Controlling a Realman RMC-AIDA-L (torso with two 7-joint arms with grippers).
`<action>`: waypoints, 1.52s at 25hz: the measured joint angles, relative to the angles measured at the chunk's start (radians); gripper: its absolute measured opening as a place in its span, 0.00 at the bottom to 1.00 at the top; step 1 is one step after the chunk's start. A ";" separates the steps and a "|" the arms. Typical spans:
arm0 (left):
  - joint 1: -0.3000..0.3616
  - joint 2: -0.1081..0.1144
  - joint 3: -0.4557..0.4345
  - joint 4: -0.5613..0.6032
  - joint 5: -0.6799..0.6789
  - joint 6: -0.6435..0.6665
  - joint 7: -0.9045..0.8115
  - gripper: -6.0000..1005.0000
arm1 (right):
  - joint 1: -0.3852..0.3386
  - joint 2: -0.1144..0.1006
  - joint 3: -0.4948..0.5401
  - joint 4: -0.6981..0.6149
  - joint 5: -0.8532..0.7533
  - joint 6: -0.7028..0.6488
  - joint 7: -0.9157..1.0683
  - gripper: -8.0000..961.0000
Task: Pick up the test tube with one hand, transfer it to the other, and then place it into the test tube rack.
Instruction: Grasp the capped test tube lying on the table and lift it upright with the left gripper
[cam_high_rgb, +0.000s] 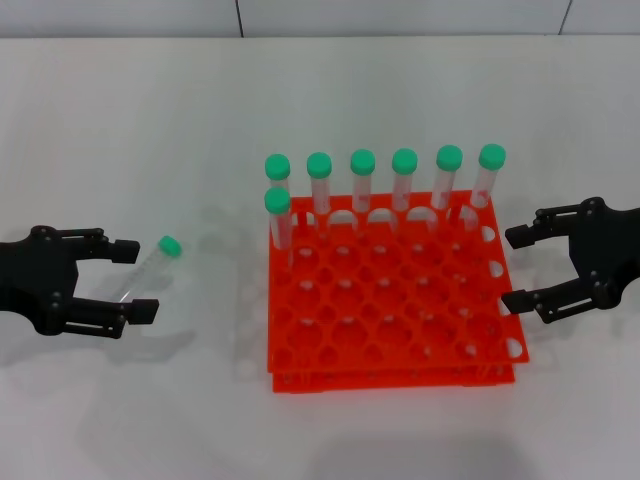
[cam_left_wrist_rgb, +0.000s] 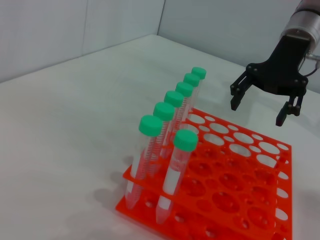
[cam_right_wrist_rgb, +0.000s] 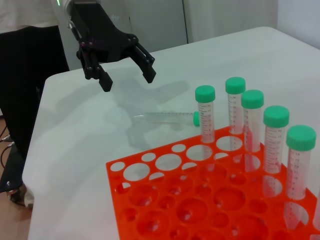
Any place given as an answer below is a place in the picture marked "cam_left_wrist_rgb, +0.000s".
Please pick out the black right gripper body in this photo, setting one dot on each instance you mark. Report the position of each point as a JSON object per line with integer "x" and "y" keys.
{"x": 282, "y": 72}

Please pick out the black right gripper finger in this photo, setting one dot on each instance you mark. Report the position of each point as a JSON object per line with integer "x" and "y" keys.
{"x": 237, "y": 98}
{"x": 292, "y": 107}

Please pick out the clear test tube green cap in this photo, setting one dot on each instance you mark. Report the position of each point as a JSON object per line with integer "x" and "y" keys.
{"x": 174, "y": 98}
{"x": 192, "y": 79}
{"x": 184, "y": 88}
{"x": 163, "y": 111}
{"x": 199, "y": 72}
{"x": 150, "y": 125}
{"x": 185, "y": 138}

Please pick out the orange plastic test tube rack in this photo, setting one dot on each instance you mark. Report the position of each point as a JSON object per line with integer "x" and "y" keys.
{"x": 225, "y": 180}

